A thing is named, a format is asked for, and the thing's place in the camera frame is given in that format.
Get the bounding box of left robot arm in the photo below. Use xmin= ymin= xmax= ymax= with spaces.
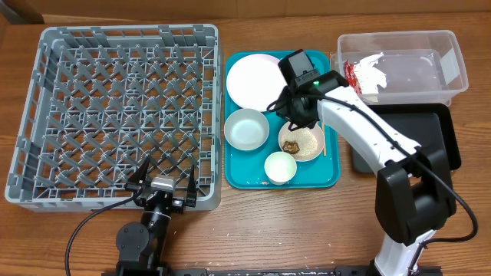
xmin=115 ymin=158 xmax=197 ymax=276

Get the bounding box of teal serving tray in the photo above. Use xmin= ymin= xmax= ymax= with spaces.
xmin=223 ymin=51 xmax=341 ymax=189

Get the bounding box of wooden chopstick right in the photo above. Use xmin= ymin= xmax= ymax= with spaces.
xmin=321 ymin=123 xmax=327 ymax=157

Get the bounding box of black tray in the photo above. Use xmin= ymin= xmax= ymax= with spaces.
xmin=370 ymin=103 xmax=461 ymax=170

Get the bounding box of clear plastic bin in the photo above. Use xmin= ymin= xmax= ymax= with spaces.
xmin=331 ymin=30 xmax=469 ymax=105

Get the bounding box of brown food scrap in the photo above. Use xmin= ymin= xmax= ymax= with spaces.
xmin=282 ymin=140 xmax=300 ymax=155

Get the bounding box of white cup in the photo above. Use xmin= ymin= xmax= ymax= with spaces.
xmin=264 ymin=152 xmax=297 ymax=186

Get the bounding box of red snack wrapper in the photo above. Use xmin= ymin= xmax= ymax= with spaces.
xmin=343 ymin=61 xmax=361 ymax=95

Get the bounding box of large white plate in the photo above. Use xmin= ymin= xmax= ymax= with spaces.
xmin=226 ymin=54 xmax=286 ymax=112

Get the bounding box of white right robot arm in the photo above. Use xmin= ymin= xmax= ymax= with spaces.
xmin=268 ymin=50 xmax=456 ymax=275

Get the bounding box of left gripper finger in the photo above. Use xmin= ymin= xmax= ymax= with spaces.
xmin=125 ymin=156 xmax=150 ymax=192
xmin=185 ymin=165 xmax=197 ymax=208

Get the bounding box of white tissue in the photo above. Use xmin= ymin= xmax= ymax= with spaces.
xmin=354 ymin=52 xmax=387 ymax=94

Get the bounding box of grey plastic dish rack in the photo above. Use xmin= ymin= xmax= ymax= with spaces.
xmin=5 ymin=24 xmax=223 ymax=212

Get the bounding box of grey bowl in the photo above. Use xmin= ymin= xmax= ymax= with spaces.
xmin=224 ymin=109 xmax=270 ymax=151

